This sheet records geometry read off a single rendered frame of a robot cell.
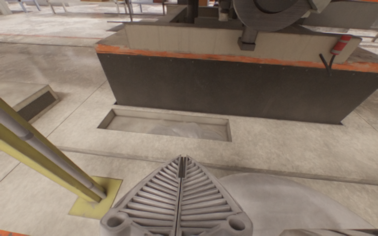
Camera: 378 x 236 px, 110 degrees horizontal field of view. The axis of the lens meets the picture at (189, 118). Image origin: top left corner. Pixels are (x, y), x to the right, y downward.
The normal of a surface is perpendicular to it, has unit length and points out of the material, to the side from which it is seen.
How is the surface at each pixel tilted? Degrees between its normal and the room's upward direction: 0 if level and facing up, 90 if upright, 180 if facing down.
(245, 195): 0
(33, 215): 0
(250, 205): 70
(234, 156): 0
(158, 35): 90
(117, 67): 90
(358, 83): 90
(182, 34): 90
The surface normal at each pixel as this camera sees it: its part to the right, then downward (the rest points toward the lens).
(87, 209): 0.03, -0.72
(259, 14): -0.11, 0.69
